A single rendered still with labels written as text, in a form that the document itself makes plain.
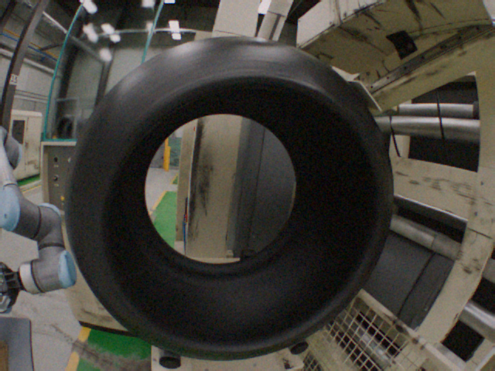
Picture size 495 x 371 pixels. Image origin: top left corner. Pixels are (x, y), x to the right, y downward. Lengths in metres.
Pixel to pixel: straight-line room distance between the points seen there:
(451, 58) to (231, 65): 0.44
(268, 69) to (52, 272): 0.58
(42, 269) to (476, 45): 1.02
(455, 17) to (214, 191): 0.76
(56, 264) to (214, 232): 0.47
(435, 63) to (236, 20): 0.57
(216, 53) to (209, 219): 0.50
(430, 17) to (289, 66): 0.36
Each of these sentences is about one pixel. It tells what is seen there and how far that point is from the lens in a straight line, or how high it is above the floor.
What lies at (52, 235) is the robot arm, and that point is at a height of 1.06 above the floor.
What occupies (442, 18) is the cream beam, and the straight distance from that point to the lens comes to 0.52.
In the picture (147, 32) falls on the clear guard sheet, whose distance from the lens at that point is 1.17.
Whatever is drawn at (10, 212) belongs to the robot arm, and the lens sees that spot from 0.52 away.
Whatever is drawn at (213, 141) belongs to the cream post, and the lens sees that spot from 0.61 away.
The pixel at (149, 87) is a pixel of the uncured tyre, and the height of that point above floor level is 1.36.
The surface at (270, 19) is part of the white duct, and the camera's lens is 1.31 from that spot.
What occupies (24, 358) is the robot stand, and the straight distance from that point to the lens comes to 0.98.
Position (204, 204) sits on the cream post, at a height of 1.13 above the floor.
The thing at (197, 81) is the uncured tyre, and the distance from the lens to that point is 0.23.
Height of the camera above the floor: 1.31
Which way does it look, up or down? 10 degrees down
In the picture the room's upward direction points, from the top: 8 degrees clockwise
